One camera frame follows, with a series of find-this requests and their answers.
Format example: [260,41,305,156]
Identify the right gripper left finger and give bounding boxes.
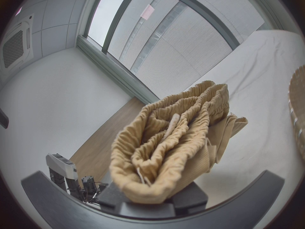
[98,185,134,208]

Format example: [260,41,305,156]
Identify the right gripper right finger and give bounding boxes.
[167,182,207,210]

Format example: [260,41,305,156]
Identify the tan shorts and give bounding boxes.
[109,80,249,205]

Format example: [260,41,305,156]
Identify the round woven basket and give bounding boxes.
[288,65,305,162]

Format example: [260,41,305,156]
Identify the window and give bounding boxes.
[87,0,286,104]

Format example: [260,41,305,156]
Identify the ceiling air conditioner vent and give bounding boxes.
[0,13,35,69]

